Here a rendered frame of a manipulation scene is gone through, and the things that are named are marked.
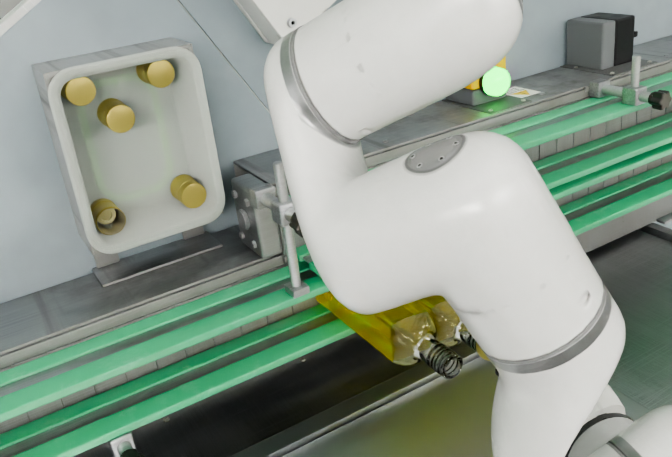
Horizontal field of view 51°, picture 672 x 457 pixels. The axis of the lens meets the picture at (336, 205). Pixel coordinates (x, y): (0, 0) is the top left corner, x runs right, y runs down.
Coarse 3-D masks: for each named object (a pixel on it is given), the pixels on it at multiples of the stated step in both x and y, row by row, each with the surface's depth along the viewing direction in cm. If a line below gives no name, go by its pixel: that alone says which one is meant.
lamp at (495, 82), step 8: (488, 72) 107; (496, 72) 107; (504, 72) 107; (480, 80) 108; (488, 80) 107; (496, 80) 106; (504, 80) 107; (480, 88) 109; (488, 88) 107; (496, 88) 107; (504, 88) 108
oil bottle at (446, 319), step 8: (432, 296) 85; (440, 296) 85; (424, 304) 84; (432, 304) 83; (440, 304) 83; (448, 304) 83; (432, 312) 83; (440, 312) 82; (448, 312) 82; (440, 320) 82; (448, 320) 82; (456, 320) 82; (440, 328) 83; (448, 328) 82; (440, 336) 83; (448, 336) 83; (448, 344) 83; (456, 344) 84
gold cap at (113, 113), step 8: (104, 104) 85; (112, 104) 83; (120, 104) 83; (104, 112) 84; (112, 112) 82; (120, 112) 83; (128, 112) 83; (104, 120) 83; (112, 120) 83; (120, 120) 83; (128, 120) 84; (112, 128) 83; (120, 128) 84; (128, 128) 84
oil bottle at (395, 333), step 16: (336, 304) 91; (416, 304) 84; (352, 320) 88; (368, 320) 85; (384, 320) 82; (400, 320) 81; (416, 320) 81; (432, 320) 81; (368, 336) 86; (384, 336) 82; (400, 336) 80; (416, 336) 80; (384, 352) 83; (400, 352) 80
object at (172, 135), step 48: (48, 96) 76; (96, 96) 85; (144, 96) 88; (192, 96) 86; (96, 144) 87; (144, 144) 90; (192, 144) 91; (96, 192) 89; (144, 192) 92; (96, 240) 83; (144, 240) 86
